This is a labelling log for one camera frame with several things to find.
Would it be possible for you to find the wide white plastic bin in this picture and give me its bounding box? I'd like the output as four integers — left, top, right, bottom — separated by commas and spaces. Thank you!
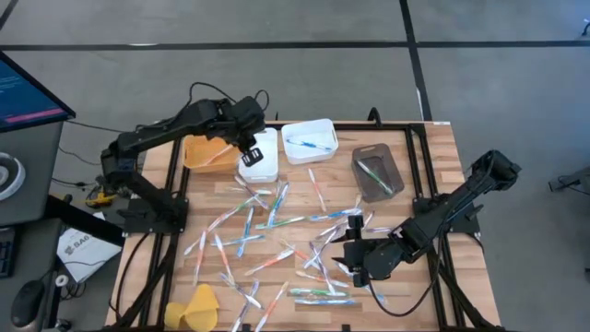
280, 118, 340, 166

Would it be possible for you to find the white box on floor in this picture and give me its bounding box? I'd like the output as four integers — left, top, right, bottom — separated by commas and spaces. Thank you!
56, 227, 124, 283

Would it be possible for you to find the black desk support beam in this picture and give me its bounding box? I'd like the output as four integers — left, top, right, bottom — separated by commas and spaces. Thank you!
43, 196, 125, 246

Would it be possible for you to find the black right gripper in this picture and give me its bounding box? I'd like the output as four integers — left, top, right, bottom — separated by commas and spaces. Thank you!
331, 213, 396, 289

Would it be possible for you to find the white round device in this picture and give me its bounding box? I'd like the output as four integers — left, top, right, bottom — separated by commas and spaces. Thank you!
0, 151, 27, 203

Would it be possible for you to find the narrow white plastic bin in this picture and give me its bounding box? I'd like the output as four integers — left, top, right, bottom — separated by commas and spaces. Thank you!
237, 127, 280, 184

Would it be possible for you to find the black floor cable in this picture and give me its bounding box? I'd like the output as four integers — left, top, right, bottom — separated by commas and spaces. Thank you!
64, 119, 139, 136

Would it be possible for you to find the yellow cable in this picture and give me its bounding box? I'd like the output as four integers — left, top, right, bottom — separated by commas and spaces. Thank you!
85, 184, 117, 208

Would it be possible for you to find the grey desk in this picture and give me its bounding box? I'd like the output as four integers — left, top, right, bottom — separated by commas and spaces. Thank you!
0, 120, 65, 228

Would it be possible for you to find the computer monitor with blue screen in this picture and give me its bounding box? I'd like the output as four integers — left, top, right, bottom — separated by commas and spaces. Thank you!
0, 50, 77, 135

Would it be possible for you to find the black keyboard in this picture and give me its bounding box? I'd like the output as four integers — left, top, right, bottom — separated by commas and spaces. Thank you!
0, 227, 18, 280

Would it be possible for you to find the yellow plastic bin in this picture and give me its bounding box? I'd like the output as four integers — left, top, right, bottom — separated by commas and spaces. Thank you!
183, 134, 242, 175

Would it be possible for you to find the brown plastic bin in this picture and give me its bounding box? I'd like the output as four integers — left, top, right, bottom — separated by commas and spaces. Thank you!
350, 142, 406, 204

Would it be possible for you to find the black computer mouse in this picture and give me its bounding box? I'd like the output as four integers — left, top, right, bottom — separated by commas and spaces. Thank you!
9, 279, 47, 329

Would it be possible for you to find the black camera cable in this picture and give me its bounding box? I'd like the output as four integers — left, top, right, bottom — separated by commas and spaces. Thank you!
367, 257, 444, 318
186, 81, 271, 112

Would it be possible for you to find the yellow folded cloth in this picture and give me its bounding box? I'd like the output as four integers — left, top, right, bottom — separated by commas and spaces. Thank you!
164, 283, 220, 332

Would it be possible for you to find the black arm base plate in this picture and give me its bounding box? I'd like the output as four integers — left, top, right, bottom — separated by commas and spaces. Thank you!
120, 196, 190, 235
413, 196, 481, 235

